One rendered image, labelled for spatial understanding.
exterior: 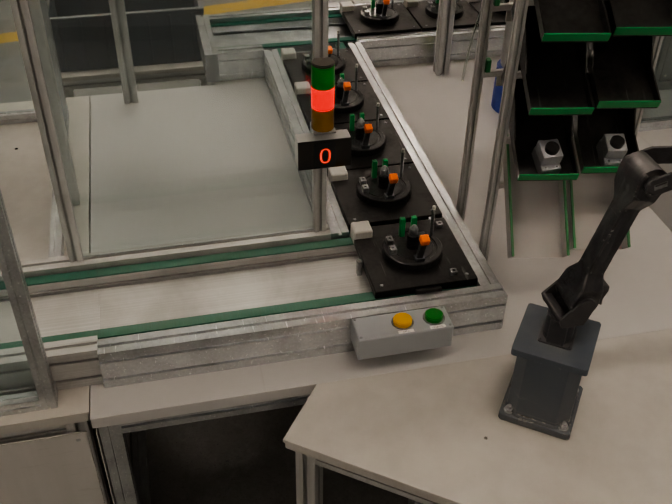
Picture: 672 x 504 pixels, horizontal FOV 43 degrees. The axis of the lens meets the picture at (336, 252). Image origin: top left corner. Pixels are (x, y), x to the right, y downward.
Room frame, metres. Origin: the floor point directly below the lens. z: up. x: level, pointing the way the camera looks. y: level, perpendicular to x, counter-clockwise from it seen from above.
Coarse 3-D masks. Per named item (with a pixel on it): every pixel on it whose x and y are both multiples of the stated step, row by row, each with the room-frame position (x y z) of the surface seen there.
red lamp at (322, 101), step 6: (312, 90) 1.62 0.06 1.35; (318, 90) 1.61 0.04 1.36; (330, 90) 1.62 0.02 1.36; (312, 96) 1.62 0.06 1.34; (318, 96) 1.61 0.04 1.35; (324, 96) 1.61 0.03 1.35; (330, 96) 1.62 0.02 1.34; (312, 102) 1.62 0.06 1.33; (318, 102) 1.61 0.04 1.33; (324, 102) 1.61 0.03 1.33; (330, 102) 1.62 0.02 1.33; (312, 108) 1.62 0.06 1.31; (318, 108) 1.61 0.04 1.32; (324, 108) 1.61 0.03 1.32; (330, 108) 1.62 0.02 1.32
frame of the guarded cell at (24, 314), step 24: (0, 120) 2.31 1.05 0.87; (24, 120) 2.32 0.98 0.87; (0, 192) 1.19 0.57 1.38; (0, 216) 1.16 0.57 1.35; (0, 240) 1.17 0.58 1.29; (0, 264) 1.16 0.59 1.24; (24, 288) 1.17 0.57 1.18; (24, 312) 1.16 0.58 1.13; (24, 336) 1.16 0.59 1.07; (48, 384) 1.16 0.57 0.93; (0, 408) 1.14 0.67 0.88; (24, 408) 1.15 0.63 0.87
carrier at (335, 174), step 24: (336, 168) 1.89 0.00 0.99; (384, 168) 1.80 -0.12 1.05; (408, 168) 1.93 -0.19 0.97; (336, 192) 1.81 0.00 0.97; (360, 192) 1.78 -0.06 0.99; (384, 192) 1.78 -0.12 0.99; (408, 192) 1.78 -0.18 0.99; (360, 216) 1.70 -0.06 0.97; (384, 216) 1.71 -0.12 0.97; (408, 216) 1.71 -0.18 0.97
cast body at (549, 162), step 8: (544, 144) 1.57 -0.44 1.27; (552, 144) 1.56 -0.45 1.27; (536, 152) 1.58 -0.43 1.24; (544, 152) 1.55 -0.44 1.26; (552, 152) 1.54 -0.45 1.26; (560, 152) 1.55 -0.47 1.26; (536, 160) 1.57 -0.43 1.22; (544, 160) 1.54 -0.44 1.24; (552, 160) 1.54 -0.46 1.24; (560, 160) 1.55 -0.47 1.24; (536, 168) 1.57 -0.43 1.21; (544, 168) 1.54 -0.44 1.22; (552, 168) 1.54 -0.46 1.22; (560, 168) 1.54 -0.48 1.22
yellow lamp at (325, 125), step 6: (312, 114) 1.62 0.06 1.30; (318, 114) 1.61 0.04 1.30; (324, 114) 1.61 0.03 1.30; (330, 114) 1.62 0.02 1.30; (312, 120) 1.62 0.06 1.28; (318, 120) 1.61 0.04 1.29; (324, 120) 1.61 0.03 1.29; (330, 120) 1.62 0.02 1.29; (312, 126) 1.62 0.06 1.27; (318, 126) 1.61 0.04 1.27; (324, 126) 1.61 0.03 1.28; (330, 126) 1.62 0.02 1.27
